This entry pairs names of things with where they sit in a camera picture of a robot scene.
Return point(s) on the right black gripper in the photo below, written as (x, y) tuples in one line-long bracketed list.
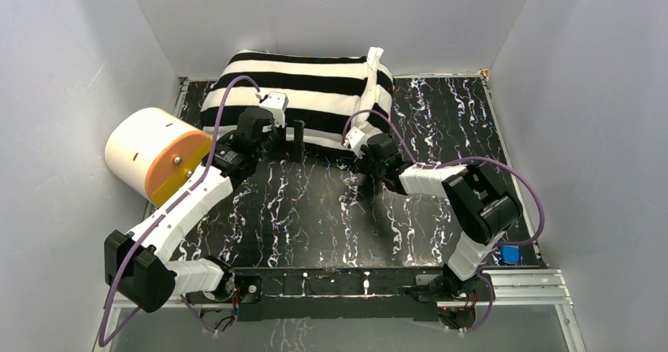
[(363, 161)]

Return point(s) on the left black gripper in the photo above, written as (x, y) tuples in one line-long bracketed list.
[(284, 135)]

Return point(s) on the black white striped pillowcase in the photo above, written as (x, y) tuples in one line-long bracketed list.
[(329, 94)]

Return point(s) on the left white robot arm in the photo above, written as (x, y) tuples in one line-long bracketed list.
[(139, 263)]

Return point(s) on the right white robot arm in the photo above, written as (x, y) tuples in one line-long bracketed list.
[(484, 206)]

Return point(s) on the white orange cylinder roll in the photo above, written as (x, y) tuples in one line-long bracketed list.
[(152, 151)]

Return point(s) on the small blue object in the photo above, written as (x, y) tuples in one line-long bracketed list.
[(510, 255)]

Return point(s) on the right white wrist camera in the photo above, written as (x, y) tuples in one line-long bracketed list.
[(355, 140)]

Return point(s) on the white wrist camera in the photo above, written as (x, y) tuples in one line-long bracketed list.
[(276, 103), (355, 140)]

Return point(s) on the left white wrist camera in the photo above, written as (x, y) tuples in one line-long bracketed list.
[(276, 103)]

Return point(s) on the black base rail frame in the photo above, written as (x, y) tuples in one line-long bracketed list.
[(429, 294)]

